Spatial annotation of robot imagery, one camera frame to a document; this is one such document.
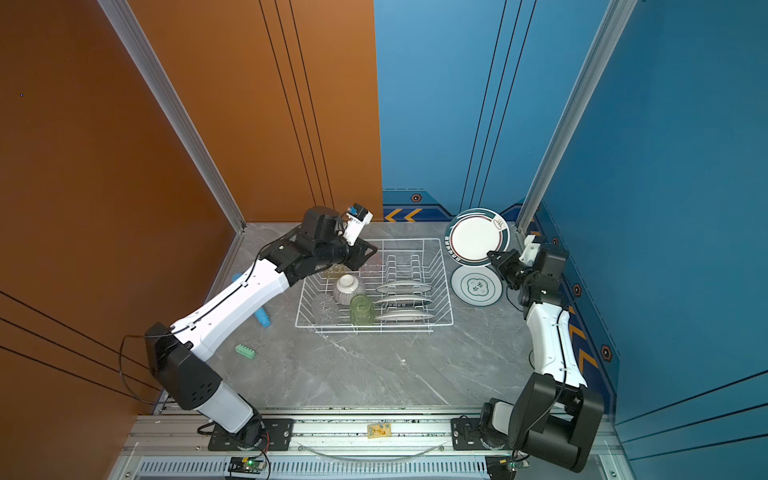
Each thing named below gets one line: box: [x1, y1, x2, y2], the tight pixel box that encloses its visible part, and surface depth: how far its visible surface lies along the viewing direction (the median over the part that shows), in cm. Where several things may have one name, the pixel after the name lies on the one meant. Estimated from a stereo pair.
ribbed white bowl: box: [334, 274, 365, 306], surface depth 96 cm
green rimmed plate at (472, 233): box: [445, 207, 511, 267], surface depth 86 cm
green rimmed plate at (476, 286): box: [450, 265, 503, 307], surface depth 104 cm
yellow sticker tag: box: [367, 423, 393, 439], surface depth 75 cm
